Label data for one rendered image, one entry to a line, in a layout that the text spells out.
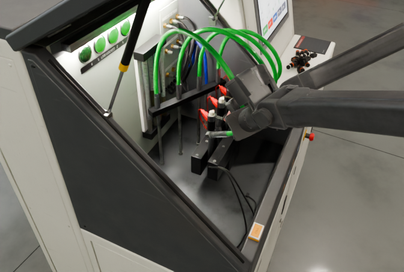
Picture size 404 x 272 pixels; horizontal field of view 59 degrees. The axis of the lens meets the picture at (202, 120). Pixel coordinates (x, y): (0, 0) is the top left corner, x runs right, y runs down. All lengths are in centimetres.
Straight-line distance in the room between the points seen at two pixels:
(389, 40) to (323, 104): 40
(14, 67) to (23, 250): 155
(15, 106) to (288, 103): 70
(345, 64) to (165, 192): 54
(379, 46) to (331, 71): 12
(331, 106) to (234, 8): 82
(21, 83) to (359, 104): 75
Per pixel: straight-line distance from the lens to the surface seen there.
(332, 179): 263
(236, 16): 134
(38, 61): 87
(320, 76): 94
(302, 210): 239
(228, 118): 83
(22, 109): 103
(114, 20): 101
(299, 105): 62
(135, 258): 124
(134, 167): 88
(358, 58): 95
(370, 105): 54
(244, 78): 73
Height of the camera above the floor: 183
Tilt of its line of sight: 39 degrees down
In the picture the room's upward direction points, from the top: 1 degrees clockwise
